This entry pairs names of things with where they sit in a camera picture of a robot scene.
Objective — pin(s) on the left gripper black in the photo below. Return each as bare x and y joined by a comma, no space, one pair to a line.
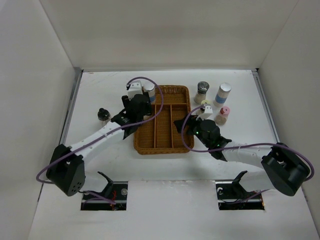
126,101

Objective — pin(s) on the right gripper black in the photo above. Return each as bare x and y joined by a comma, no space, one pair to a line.
191,122

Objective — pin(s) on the silver-lid blue-label jar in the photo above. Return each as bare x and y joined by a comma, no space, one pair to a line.
222,94
150,88

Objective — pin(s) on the yellow-cap spice bottle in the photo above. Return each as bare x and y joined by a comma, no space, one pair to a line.
206,109

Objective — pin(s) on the black-cap spice grinder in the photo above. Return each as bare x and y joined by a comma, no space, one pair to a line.
103,115

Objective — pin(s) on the pink-cap spice bottle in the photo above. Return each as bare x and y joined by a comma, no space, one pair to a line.
222,116

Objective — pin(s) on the black-cap white powder bottle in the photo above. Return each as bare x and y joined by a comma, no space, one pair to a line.
202,88

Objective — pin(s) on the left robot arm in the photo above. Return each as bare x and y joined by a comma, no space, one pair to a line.
68,170

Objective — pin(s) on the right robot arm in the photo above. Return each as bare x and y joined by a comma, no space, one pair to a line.
280,167

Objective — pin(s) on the brown wicker divided basket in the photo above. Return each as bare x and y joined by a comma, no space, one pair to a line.
160,135

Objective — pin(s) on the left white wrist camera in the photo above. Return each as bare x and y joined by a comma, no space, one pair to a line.
134,88

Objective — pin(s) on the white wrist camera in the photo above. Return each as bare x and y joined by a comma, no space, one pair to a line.
134,88
201,117

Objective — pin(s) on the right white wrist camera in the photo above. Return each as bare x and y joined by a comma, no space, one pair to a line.
201,117

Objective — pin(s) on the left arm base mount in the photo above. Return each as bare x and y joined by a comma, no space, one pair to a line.
112,198

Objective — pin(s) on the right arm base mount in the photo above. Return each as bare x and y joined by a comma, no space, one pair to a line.
231,196

